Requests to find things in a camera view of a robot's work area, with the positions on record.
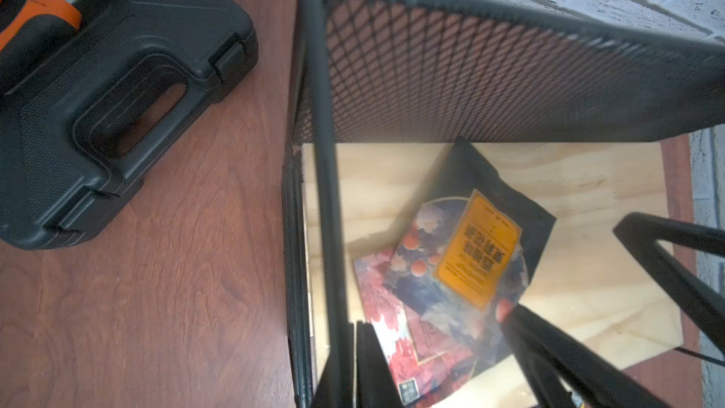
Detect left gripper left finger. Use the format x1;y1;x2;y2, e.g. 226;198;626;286
356;322;404;408

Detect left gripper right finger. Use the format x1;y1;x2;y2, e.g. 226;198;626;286
500;304;667;407

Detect red tea bag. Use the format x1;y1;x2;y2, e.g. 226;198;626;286
353;247;477;407

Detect orange label tea bag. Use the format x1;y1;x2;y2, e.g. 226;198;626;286
383;140;556;374

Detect black plastic tool case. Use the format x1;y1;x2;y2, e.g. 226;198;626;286
1;0;259;250

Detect black wire wooden shelf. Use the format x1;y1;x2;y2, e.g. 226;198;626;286
281;0;724;407

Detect orange handled water pump pliers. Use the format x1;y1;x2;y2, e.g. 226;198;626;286
0;0;143;52

